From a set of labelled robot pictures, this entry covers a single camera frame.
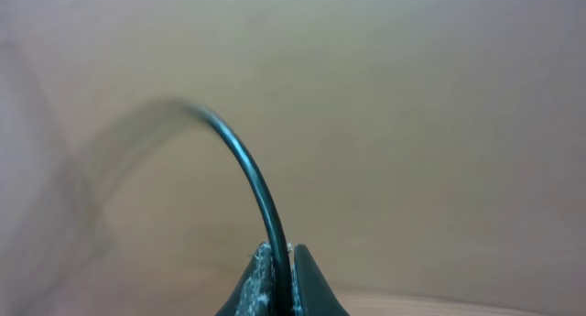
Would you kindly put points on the black usb cable split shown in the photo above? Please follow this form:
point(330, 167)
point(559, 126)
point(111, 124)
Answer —
point(123, 144)

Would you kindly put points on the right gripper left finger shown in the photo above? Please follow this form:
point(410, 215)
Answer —
point(254, 292)

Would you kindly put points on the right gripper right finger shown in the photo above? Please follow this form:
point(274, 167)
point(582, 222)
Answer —
point(311, 292)

